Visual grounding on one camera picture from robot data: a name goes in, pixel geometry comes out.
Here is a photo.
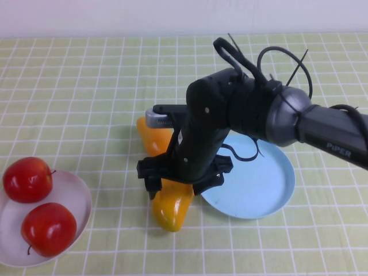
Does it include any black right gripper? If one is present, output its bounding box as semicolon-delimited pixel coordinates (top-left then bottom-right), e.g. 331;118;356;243
136;125;233;201

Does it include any large yellow mango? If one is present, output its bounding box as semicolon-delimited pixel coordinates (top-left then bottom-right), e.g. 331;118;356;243
151;178;195;233

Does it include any small orange mango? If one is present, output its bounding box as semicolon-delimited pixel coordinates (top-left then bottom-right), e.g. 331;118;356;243
136;117;175;158

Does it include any red apple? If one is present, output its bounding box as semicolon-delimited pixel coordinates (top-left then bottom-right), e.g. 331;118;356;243
20;202;78;258
2;156;57;204

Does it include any light blue round plate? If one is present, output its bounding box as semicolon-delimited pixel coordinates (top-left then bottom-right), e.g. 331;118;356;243
201;134;296;220

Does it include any white round plate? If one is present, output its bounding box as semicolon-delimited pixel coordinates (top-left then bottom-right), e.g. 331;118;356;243
0;168;93;268

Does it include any green checkered tablecloth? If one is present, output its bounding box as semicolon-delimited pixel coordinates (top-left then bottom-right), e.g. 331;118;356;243
0;33;368;276

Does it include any straight black zip tie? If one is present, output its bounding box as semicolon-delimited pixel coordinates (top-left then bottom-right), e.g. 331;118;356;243
228;32;246;60

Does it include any black zip tie loop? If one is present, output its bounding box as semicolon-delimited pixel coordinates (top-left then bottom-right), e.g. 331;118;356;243
256;45;313;97

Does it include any thin black dangling wire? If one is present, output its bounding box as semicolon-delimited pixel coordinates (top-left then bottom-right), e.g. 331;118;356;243
223;137;265;162

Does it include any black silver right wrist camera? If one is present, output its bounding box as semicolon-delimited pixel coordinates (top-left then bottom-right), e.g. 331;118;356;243
145;103;189;130

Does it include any black sleeved right arm cable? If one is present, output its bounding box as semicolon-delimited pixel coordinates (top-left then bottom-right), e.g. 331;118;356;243
213;37;368;137

